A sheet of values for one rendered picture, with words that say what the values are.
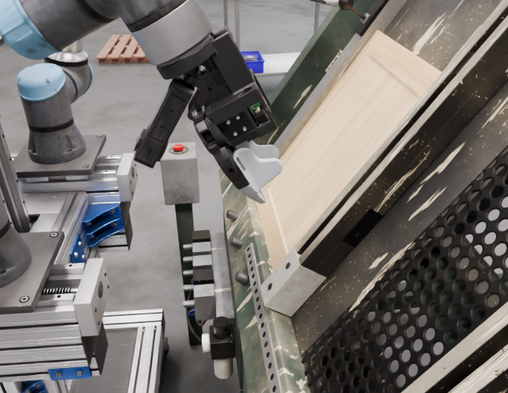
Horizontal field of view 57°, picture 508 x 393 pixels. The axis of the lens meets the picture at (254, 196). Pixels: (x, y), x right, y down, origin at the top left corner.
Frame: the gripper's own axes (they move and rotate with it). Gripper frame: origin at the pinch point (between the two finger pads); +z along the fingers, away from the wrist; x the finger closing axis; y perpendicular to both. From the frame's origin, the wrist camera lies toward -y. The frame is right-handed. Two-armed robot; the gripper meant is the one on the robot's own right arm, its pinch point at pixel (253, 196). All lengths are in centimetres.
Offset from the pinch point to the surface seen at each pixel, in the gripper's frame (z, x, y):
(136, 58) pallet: 68, 520, -147
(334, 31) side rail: 16, 95, 28
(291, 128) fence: 28, 71, 4
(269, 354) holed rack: 39.4, 9.6, -16.3
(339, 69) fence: 18, 70, 22
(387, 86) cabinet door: 18, 48, 28
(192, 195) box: 40, 86, -37
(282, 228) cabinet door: 38, 43, -8
